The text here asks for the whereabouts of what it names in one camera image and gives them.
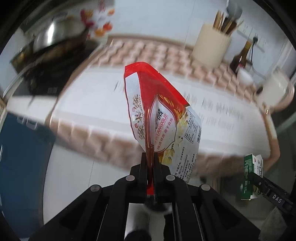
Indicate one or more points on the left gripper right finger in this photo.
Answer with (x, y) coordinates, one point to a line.
(199, 213)

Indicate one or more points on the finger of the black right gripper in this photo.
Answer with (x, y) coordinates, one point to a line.
(274, 194)

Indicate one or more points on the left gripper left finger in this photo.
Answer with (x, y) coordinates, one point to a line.
(99, 213)

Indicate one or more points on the green white medicine box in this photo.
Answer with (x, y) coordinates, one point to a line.
(253, 165)

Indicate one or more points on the red white sugar bag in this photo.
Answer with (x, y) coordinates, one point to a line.
(162, 121)

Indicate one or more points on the blue cabinet door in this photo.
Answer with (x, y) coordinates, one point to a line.
(26, 147)

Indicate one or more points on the white pink electric kettle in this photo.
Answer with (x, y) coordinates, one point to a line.
(276, 93)

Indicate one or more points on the white ceramic bowl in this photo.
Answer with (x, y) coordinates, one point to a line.
(244, 77)

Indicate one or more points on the dark glass sauce bottle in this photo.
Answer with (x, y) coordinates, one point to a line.
(239, 61)

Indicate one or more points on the black induction cooktop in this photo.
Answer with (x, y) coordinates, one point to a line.
(51, 77)

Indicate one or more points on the cream utensil holder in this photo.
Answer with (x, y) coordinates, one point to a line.
(211, 46)

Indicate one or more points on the steel wok lid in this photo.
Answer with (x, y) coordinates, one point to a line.
(58, 31)

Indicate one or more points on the black spatula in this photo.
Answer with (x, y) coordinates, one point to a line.
(234, 11)

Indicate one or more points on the wall power strip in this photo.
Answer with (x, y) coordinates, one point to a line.
(249, 33)

